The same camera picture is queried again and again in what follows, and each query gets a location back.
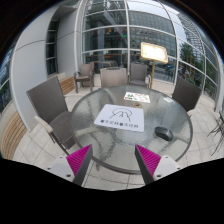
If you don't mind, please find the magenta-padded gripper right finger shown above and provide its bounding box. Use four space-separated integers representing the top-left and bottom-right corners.
134 144 183 185

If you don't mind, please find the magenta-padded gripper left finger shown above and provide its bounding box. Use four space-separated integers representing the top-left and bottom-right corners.
46 144 94 187

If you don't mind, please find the black computer mouse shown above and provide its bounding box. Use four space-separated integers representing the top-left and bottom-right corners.
154 126 175 142

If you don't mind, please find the white printed mouse pad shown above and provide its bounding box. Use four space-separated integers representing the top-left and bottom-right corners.
93 103 145 133

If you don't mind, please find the colourful laminated menu card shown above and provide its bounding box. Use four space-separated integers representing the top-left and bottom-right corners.
123 91 151 104

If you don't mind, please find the wooden slatted bench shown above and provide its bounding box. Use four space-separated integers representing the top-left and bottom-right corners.
0 111 28 160
59 76 76 96

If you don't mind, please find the dark metal chairs group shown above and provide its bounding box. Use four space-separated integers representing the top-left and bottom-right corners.
207 110 224 156

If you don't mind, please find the gold menu board stand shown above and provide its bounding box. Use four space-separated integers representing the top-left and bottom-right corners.
139 41 169 89

